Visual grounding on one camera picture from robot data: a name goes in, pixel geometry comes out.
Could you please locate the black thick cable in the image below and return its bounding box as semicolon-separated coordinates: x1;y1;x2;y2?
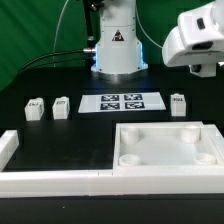
16;48;94;76

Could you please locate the grey thin cable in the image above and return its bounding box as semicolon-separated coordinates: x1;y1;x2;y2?
52;0;71;68

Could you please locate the white square table top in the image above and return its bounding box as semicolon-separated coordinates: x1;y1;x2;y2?
113;122;224;169

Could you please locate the white sheet with tags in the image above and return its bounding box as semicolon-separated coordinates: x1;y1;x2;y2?
78;92;166;113

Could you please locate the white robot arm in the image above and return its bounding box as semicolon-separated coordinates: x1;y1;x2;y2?
86;0;224;80

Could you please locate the white U-shaped fence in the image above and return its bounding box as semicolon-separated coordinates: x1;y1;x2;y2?
0;130;224;198

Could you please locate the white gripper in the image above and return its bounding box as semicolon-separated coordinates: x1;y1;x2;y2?
162;0;224;77

